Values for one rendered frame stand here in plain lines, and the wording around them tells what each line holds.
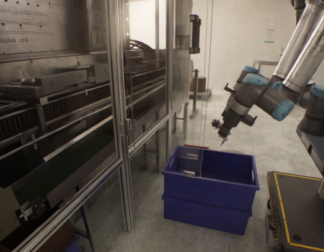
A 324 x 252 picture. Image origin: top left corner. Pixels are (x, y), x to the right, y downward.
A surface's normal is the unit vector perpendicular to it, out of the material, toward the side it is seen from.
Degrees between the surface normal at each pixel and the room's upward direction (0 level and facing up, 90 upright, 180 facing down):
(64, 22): 90
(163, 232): 0
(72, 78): 90
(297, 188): 0
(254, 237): 0
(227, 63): 90
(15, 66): 90
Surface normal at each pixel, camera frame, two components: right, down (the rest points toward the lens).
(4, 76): 0.94, 0.13
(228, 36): -0.34, 0.34
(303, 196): 0.00, -0.93
